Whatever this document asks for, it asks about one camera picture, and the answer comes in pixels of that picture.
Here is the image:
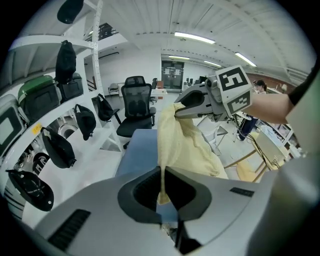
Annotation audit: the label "row of black caps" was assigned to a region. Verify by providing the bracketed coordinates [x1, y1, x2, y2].
[40, 126, 77, 169]

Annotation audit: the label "person's right forearm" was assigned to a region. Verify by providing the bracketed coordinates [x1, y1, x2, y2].
[243, 92, 296, 125]

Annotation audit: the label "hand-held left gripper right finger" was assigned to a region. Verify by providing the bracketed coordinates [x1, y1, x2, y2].
[165, 166, 261, 251]

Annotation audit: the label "person's black-clothed body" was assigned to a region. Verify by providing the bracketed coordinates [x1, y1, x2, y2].
[288, 64, 320, 106]

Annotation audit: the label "black cap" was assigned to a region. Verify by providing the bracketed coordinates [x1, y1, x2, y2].
[5, 169, 55, 212]

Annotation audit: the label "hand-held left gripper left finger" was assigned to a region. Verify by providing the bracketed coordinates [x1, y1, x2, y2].
[34, 166, 181, 256]

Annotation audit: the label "thin black cable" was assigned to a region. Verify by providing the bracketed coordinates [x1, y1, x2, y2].
[232, 114, 283, 168]

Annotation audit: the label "pale yellow garment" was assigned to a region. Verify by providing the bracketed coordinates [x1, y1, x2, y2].
[156, 102, 229, 241]

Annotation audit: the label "grey-rimmed storage box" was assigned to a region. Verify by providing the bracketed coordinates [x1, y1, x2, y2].
[0, 93, 26, 157]

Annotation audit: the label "black fabric bag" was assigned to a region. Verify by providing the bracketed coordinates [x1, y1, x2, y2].
[96, 93, 115, 123]
[56, 0, 85, 25]
[54, 39, 77, 85]

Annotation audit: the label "black mesh office chair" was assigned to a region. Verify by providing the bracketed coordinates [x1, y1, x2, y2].
[116, 76, 157, 138]

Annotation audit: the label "beige plastic basket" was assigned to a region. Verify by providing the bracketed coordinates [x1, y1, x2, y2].
[254, 129, 287, 167]

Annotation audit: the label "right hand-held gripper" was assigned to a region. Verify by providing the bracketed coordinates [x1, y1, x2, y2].
[173, 65, 253, 123]

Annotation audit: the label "pale crumpled clothes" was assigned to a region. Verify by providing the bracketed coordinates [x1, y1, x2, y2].
[259, 123, 278, 138]

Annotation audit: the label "green-lidded black box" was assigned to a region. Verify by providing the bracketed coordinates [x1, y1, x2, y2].
[17, 74, 62, 123]
[59, 72, 84, 102]

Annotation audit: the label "light wooden stool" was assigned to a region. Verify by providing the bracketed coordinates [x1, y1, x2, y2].
[223, 144, 268, 182]

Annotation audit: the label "blue padded mat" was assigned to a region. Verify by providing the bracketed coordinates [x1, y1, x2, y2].
[116, 128, 181, 226]

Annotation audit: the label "white frame chair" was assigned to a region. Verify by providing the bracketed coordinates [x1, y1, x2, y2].
[196, 117, 228, 156]

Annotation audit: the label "white drum appliance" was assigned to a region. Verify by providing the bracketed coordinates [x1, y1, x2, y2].
[57, 123, 79, 140]

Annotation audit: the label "dark double door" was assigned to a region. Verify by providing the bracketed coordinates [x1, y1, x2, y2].
[161, 59, 185, 90]

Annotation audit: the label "white low shelf unit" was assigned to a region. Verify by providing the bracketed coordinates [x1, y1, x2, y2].
[274, 122, 308, 161]

